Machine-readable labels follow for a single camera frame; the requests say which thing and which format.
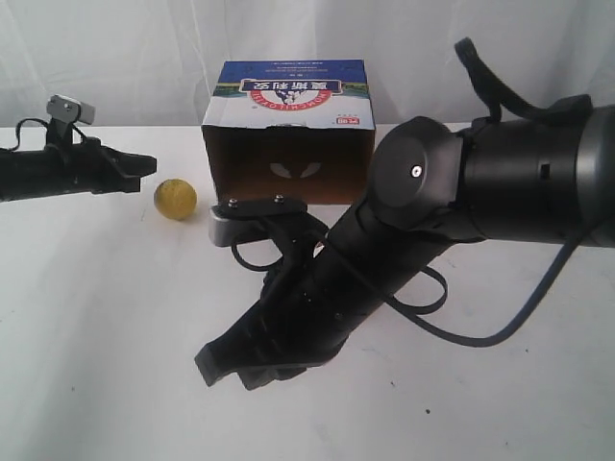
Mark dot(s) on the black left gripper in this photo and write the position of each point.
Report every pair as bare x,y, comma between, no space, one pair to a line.
99,169

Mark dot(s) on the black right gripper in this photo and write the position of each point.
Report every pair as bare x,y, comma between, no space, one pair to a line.
329,282

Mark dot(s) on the yellow ball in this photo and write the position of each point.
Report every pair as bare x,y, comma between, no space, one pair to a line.
175,199

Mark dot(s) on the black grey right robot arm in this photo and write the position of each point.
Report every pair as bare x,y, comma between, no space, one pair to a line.
428,189

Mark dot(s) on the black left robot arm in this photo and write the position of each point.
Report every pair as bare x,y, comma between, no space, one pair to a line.
37,174

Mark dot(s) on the blue white cardboard box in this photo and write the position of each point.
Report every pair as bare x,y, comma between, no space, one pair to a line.
302,129

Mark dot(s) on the white backdrop curtain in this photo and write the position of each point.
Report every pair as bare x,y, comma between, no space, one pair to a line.
157,62

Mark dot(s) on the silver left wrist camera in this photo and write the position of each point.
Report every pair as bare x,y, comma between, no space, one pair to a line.
69,110

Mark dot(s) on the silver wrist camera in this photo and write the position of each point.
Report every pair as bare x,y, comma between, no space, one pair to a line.
242,221
69,110

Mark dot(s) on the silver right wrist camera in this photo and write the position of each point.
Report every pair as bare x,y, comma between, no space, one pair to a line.
242,221

